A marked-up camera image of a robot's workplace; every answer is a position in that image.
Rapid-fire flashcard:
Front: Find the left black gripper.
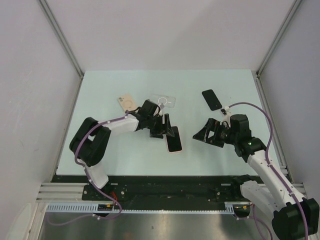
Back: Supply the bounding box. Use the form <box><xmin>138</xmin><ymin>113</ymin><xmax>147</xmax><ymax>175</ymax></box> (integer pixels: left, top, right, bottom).
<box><xmin>146</xmin><ymin>113</ymin><xmax>174</xmax><ymax>139</ymax></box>

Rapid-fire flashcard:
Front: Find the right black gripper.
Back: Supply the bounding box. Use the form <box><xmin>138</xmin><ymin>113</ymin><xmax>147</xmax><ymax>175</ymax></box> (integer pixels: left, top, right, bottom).
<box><xmin>192</xmin><ymin>118</ymin><xmax>238</xmax><ymax>148</ymax></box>

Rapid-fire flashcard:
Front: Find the pink phone case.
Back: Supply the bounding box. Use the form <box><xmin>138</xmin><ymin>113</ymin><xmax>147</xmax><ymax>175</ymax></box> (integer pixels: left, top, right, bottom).
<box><xmin>164</xmin><ymin>125</ymin><xmax>184</xmax><ymax>154</ymax></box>

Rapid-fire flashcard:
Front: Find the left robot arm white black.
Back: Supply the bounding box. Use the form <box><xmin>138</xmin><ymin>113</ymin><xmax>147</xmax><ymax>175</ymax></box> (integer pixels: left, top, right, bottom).
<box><xmin>69</xmin><ymin>99</ymin><xmax>176</xmax><ymax>200</ymax></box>

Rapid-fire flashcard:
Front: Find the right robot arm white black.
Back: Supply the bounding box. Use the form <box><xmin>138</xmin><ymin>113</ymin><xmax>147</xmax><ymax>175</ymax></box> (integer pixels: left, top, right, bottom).
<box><xmin>193</xmin><ymin>114</ymin><xmax>320</xmax><ymax>240</ymax></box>

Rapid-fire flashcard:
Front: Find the clear magsafe phone case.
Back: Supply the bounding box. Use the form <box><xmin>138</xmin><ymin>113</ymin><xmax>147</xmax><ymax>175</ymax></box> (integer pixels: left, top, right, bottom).
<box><xmin>149</xmin><ymin>94</ymin><xmax>176</xmax><ymax>109</ymax></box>

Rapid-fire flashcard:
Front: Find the black phone far right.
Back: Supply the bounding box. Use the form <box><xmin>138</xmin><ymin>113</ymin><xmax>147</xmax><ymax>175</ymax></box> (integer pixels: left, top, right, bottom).
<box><xmin>201</xmin><ymin>89</ymin><xmax>222</xmax><ymax>111</ymax></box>

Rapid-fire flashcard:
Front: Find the beige magsafe phone case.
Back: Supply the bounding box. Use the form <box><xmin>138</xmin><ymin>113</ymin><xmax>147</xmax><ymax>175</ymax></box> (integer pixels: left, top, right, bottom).
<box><xmin>117</xmin><ymin>93</ymin><xmax>138</xmax><ymax>112</ymax></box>

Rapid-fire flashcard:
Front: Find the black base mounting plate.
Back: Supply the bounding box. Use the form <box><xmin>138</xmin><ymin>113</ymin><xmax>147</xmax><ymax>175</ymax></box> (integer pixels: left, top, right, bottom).
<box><xmin>52</xmin><ymin>175</ymin><xmax>262</xmax><ymax>211</ymax></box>

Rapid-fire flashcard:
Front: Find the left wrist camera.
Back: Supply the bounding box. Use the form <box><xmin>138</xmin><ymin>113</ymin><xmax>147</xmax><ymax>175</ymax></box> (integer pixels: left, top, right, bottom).
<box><xmin>157</xmin><ymin>103</ymin><xmax>165</xmax><ymax>117</ymax></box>

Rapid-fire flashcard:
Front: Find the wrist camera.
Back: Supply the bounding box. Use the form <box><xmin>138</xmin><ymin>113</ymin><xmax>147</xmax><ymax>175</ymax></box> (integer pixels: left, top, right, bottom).
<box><xmin>157</xmin><ymin>103</ymin><xmax>165</xmax><ymax>117</ymax></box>
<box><xmin>220</xmin><ymin>106</ymin><xmax>231</xmax><ymax>125</ymax></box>

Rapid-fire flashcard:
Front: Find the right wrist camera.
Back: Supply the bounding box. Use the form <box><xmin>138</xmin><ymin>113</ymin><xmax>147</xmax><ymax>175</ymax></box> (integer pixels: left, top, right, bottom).
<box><xmin>220</xmin><ymin>106</ymin><xmax>231</xmax><ymax>125</ymax></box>

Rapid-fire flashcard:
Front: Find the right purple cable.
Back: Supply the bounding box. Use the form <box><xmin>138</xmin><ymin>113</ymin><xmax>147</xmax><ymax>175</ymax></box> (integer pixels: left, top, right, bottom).
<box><xmin>224</xmin><ymin>102</ymin><xmax>311</xmax><ymax>240</ymax></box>

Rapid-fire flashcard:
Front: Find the white slotted cable duct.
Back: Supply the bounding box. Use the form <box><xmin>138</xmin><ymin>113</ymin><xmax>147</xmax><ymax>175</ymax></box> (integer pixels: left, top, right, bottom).
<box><xmin>46</xmin><ymin>202</ymin><xmax>251</xmax><ymax>215</ymax></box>

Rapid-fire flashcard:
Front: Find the left aluminium corner post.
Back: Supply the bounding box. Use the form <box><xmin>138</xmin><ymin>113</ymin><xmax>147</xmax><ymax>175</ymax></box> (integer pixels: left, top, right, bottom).
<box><xmin>37</xmin><ymin>0</ymin><xmax>85</xmax><ymax>79</ymax></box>

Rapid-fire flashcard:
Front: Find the aluminium corner post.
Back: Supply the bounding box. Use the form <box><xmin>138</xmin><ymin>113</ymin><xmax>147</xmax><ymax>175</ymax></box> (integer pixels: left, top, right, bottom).
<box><xmin>37</xmin><ymin>0</ymin><xmax>85</xmax><ymax>79</ymax></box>
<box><xmin>255</xmin><ymin>0</ymin><xmax>305</xmax><ymax>78</ymax></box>

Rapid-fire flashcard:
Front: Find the right aluminium corner post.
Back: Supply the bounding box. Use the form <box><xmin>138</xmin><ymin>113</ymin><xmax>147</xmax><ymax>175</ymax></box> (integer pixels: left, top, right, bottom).
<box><xmin>255</xmin><ymin>0</ymin><xmax>305</xmax><ymax>78</ymax></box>

